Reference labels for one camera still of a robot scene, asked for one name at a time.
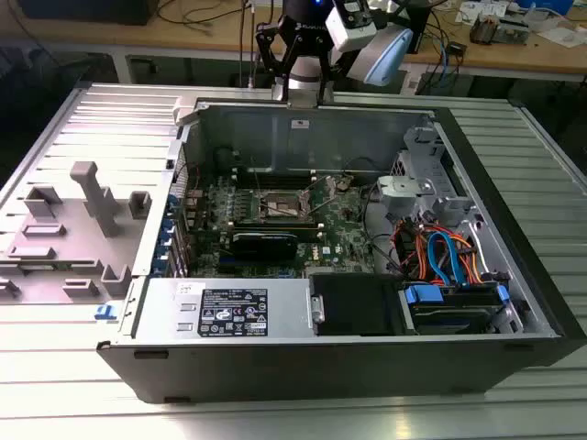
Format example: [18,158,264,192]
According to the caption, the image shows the white printed paper sheets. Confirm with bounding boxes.
[456,0,510,24]

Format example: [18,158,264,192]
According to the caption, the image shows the black upright desktop device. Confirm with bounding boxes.
[404,0,433,55]

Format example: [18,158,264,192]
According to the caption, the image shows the grey metal electronic device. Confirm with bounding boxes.
[497,16,536,46]

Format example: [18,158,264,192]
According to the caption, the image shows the pale plastic container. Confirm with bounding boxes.
[517,0,570,28]

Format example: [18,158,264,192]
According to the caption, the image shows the blue wire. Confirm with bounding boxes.
[426,230,464,289]

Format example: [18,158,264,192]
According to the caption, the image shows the white paper sheet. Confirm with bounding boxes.
[536,26,587,48]

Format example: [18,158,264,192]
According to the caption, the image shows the green motherboard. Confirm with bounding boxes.
[183,171,382,280]

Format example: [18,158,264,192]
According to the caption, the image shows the black open PC case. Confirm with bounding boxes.
[94,93,587,405]

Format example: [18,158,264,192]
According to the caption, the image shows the blue background cable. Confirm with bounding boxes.
[433,36,462,95]

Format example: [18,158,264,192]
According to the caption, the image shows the CPU socket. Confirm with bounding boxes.
[256,188,313,225]

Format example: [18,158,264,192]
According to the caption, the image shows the metal socket cover frame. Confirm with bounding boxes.
[298,175,335,216]

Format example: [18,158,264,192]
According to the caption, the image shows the silver metal drive bracket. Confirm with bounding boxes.
[376,175,436,210]

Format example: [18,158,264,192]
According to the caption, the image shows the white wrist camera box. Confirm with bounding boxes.
[324,0,379,52]

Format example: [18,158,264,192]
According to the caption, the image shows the silver CPU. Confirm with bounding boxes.
[287,89,319,110]

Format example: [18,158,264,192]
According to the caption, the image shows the silver power supply with label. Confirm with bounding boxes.
[131,277,318,340]

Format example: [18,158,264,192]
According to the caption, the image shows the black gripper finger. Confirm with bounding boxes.
[304,33,343,105]
[254,15,300,101]

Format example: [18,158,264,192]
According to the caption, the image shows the silver disk bay cage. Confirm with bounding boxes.
[389,126,449,180]

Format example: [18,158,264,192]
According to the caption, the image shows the grey parts rack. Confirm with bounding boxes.
[0,159,153,307]

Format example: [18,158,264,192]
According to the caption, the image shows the wooden workbench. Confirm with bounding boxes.
[0,0,587,86]

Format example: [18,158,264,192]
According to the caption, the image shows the orange wire bundle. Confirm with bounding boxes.
[451,232,486,286]
[393,218,432,277]

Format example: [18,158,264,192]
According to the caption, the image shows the black graphics card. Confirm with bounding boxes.
[227,230,300,263]

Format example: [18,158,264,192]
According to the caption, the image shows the large black box device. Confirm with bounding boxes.
[17,0,160,27]

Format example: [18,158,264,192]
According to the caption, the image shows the black wire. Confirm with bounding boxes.
[360,184,404,279]

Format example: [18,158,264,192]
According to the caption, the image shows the hard disk in blue carrier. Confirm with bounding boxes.
[410,305,494,336]
[401,281,511,309]

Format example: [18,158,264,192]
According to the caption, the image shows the copper coil component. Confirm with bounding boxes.
[470,12,501,46]

